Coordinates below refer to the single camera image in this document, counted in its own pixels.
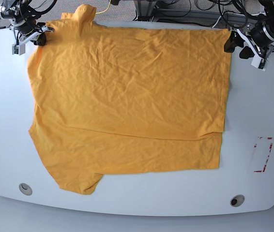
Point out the table grommet hole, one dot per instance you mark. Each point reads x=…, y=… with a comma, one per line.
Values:
x=25, y=189
x=237, y=200

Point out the aluminium frame rail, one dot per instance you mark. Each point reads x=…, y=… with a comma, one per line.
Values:
x=205, y=13

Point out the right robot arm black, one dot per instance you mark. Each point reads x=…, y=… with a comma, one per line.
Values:
x=23, y=18

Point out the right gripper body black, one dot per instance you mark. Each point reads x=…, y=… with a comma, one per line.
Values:
x=25, y=27

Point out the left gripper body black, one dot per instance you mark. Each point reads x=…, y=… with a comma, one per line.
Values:
x=263, y=34

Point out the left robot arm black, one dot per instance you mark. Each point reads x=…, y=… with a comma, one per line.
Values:
x=267, y=17

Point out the red tape rectangle marking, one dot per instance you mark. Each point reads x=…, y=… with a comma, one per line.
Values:
x=261, y=154

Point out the orange t-shirt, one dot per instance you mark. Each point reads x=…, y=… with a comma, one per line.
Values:
x=113, y=100

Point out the left table grommet hole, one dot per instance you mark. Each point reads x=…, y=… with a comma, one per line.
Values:
x=25, y=189

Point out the right table grommet hole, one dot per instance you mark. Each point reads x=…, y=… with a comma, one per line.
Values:
x=237, y=200

